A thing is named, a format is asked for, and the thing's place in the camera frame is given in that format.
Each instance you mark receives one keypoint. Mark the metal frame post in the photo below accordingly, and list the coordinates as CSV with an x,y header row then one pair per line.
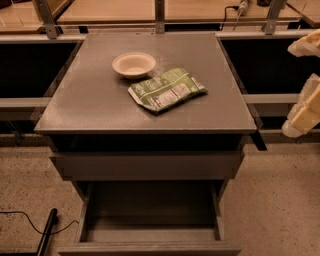
x,y
159,16
46,16
275,7

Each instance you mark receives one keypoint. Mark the green jalapeno chip bag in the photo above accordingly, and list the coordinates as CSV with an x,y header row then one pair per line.
x,y
166,90

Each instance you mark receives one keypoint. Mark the white tool with cable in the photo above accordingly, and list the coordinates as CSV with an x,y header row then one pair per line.
x,y
241,10

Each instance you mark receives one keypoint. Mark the metal frame post left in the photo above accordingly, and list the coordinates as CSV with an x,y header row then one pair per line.
x,y
46,16

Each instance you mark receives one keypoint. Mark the grey drawer cabinet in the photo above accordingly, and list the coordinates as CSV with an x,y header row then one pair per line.
x,y
149,129

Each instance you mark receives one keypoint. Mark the white paper bowl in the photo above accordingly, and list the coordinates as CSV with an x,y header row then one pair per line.
x,y
134,65

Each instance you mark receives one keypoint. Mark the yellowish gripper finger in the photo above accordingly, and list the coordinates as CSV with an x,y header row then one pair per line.
x,y
307,45
305,114

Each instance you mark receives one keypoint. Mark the open middle drawer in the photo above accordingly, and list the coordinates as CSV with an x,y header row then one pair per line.
x,y
152,218

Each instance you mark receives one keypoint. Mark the black bar on floor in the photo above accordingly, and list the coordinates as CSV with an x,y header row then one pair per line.
x,y
51,222

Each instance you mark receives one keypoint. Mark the closed top drawer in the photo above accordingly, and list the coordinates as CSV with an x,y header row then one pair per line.
x,y
103,166

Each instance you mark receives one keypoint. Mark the metal frame post middle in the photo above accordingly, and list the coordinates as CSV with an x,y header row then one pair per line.
x,y
159,16

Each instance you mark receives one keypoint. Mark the metal frame post right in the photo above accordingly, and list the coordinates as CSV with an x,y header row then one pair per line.
x,y
275,7

